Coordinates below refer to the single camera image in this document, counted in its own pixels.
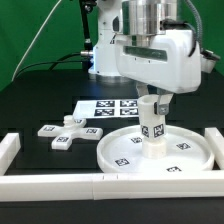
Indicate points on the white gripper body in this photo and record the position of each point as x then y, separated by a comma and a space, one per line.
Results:
166, 63

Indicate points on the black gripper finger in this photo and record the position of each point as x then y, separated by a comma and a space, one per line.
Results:
142, 89
161, 106

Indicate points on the white round table top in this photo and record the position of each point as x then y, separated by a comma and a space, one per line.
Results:
121, 152

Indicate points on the white cross-shaped table base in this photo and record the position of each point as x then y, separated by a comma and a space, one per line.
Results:
72, 128

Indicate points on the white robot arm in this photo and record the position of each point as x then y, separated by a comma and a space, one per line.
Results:
144, 41

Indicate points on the white marker tag board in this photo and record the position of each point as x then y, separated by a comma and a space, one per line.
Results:
111, 108

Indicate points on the white right fence bar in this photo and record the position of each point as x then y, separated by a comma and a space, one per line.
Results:
216, 141

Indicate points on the white fence bar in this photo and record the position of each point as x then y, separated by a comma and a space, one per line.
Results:
9, 148
216, 141
102, 186

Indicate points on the white front fence bar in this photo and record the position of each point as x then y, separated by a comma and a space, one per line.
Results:
102, 186

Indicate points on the white left fence bar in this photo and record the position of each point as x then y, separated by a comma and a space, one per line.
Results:
9, 148

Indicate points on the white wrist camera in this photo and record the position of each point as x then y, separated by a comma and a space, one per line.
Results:
208, 60

